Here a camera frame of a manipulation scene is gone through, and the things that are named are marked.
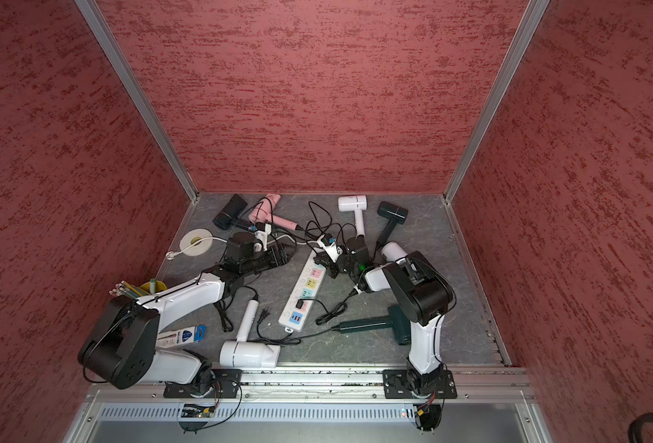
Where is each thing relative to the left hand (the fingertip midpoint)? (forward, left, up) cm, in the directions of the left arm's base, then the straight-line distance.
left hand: (291, 255), depth 87 cm
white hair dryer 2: (+7, -35, -8) cm, 37 cm away
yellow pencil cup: (-11, +43, -2) cm, 44 cm away
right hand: (+4, -8, -8) cm, 12 cm away
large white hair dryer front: (-28, +11, -7) cm, 31 cm away
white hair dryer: (+31, -23, -8) cm, 39 cm away
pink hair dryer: (+25, +15, -8) cm, 30 cm away
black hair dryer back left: (+22, +28, -7) cm, 37 cm away
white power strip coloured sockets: (-13, -2, -9) cm, 16 cm away
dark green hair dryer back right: (+25, -38, -8) cm, 47 cm away
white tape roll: (+12, +39, -10) cm, 42 cm away
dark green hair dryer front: (-17, -33, -9) cm, 38 cm away
